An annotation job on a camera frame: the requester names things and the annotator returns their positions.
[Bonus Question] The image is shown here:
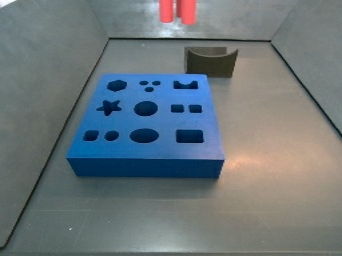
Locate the blue shape sorter block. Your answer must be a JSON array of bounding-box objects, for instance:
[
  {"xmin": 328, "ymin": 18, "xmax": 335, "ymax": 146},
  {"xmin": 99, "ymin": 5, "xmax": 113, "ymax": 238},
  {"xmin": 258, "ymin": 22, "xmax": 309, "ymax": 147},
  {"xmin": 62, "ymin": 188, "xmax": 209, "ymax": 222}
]
[{"xmin": 67, "ymin": 74, "xmax": 225, "ymax": 178}]

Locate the dark curved cradle holder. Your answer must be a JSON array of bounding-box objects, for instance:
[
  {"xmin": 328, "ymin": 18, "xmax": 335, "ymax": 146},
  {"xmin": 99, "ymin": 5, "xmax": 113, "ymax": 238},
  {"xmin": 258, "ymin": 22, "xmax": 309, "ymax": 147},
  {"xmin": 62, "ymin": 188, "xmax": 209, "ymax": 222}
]
[{"xmin": 185, "ymin": 46, "xmax": 240, "ymax": 78}]

